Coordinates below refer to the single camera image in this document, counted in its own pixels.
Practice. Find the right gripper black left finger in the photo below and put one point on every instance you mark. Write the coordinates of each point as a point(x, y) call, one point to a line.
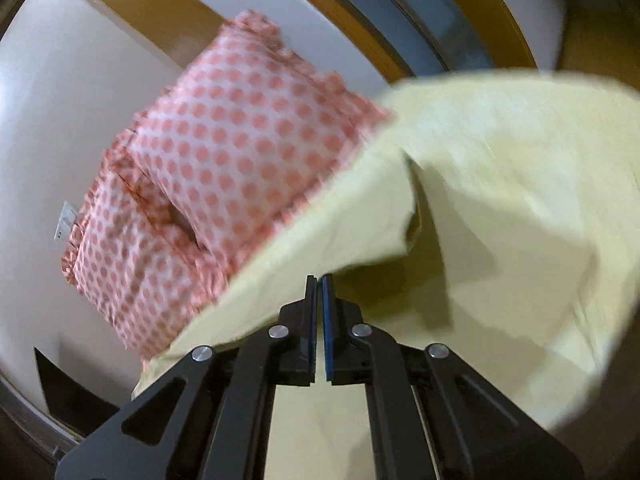
point(209, 416)

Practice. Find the pink polka-dot pillow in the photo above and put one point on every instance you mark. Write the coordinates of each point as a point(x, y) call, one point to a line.
point(139, 269)
point(242, 139)

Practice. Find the right pink polka-dot pillow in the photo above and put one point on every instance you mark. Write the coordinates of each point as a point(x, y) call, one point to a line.
point(242, 139)

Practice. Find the dark wooden furniture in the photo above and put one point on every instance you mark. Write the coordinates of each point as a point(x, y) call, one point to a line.
point(68, 401)

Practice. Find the left pink polka-dot pillow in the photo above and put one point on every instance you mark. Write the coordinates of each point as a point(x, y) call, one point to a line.
point(139, 269)

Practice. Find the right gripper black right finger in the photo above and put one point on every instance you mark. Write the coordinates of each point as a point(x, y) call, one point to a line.
point(431, 415)

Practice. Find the wooden framed window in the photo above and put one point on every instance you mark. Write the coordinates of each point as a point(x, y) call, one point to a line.
point(375, 42)

